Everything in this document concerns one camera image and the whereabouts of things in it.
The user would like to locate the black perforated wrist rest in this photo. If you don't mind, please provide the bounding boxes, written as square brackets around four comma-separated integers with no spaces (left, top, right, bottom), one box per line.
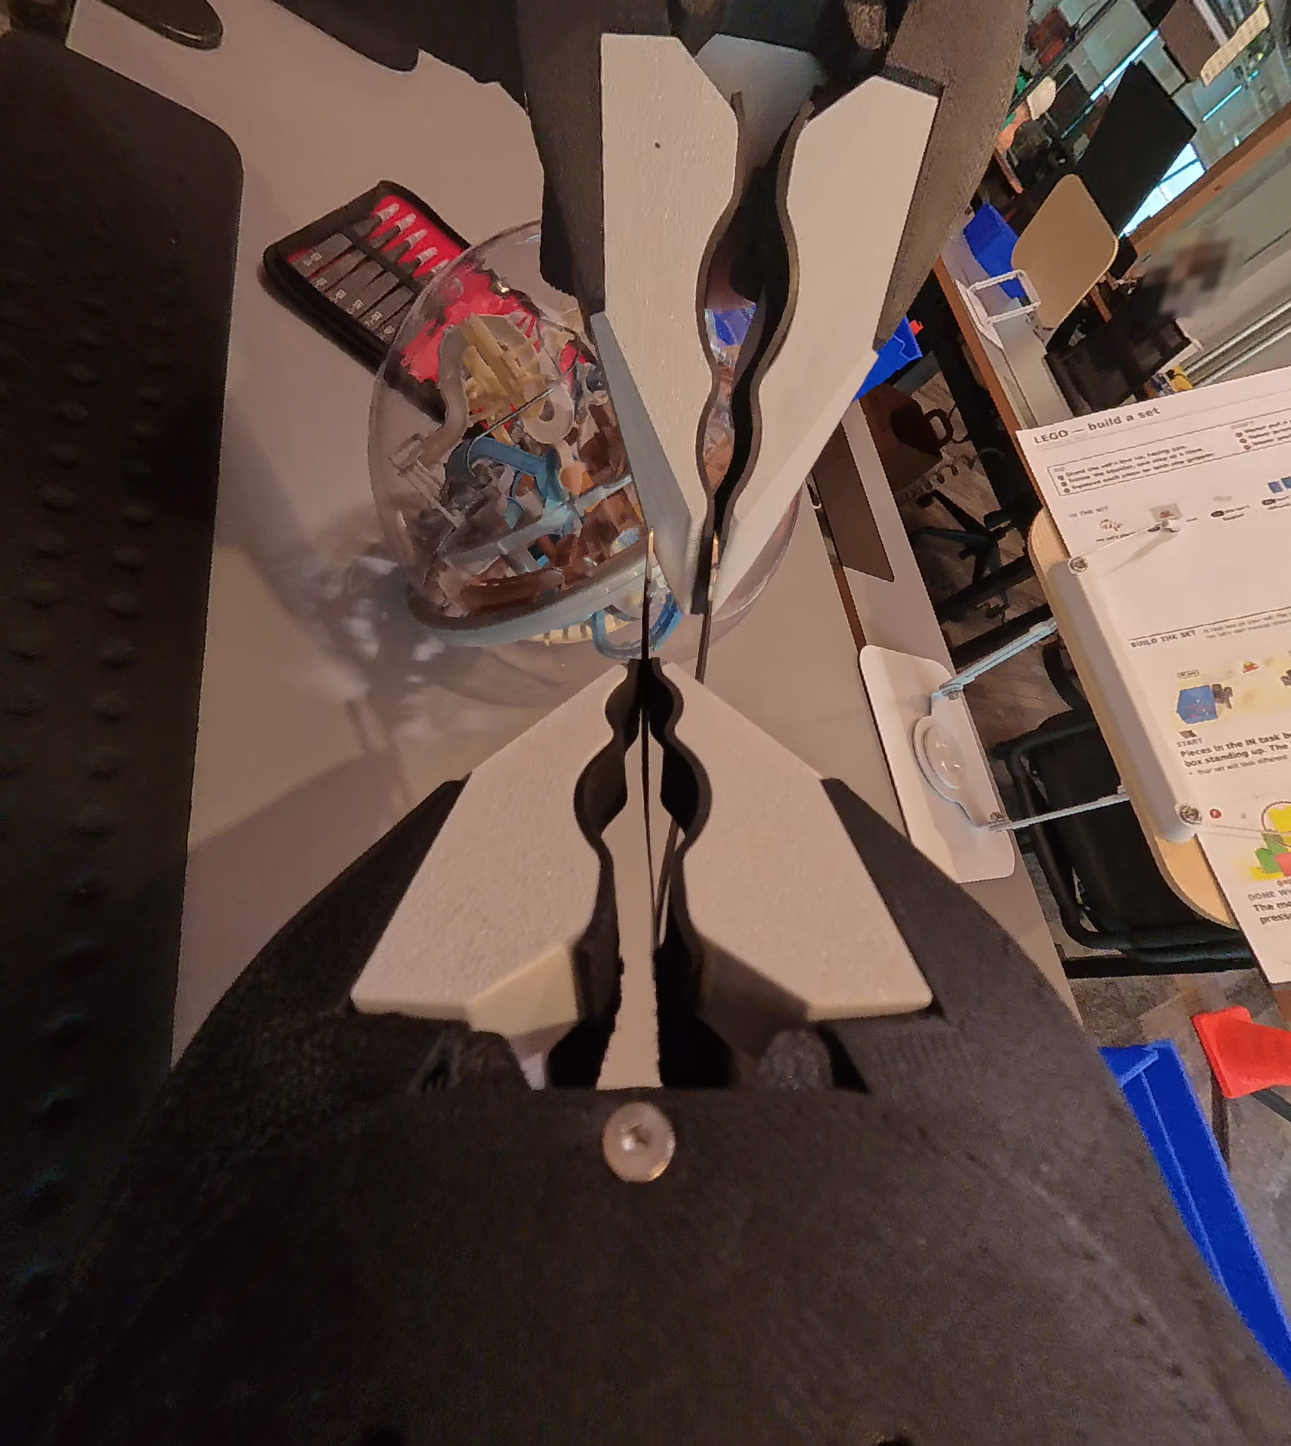
[0,35,245,1403]

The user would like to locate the clear maze ball toy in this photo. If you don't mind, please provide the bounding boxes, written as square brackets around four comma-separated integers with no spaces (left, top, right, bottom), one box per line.
[370,222,810,657]

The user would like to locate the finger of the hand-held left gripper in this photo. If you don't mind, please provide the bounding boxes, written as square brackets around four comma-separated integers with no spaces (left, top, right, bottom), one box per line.
[704,77,942,619]
[596,32,744,616]

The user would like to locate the red plastic piece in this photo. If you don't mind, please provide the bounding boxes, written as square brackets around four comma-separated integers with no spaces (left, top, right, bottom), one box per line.
[1193,1006,1291,1103]

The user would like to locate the black monitor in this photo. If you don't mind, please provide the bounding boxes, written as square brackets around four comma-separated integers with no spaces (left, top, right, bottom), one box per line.
[1063,64,1200,228]

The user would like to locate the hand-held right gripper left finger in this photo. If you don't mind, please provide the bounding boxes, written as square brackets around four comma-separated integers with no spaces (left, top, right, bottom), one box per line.
[347,660,643,1059]

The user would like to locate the beige chair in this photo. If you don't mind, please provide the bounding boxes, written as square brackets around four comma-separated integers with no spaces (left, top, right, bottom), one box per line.
[1013,177,1122,341]

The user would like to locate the blue storage bin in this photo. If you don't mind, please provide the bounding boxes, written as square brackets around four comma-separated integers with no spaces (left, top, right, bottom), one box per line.
[1098,1044,1291,1430]

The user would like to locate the black red tweezers case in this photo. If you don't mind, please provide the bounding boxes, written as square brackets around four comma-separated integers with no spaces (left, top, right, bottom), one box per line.
[262,181,471,363]

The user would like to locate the black pointed tweezers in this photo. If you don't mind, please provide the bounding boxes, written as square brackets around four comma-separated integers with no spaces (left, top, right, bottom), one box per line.
[637,509,720,1008]

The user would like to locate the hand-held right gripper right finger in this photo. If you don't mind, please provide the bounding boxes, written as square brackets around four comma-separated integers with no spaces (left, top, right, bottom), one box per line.
[656,663,932,1059]

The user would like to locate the printed instruction sheet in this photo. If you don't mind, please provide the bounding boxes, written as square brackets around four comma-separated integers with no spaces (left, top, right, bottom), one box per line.
[1013,351,1291,985]

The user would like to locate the set of black tweezers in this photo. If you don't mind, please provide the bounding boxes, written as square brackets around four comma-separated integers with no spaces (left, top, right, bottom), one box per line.
[295,204,454,341]

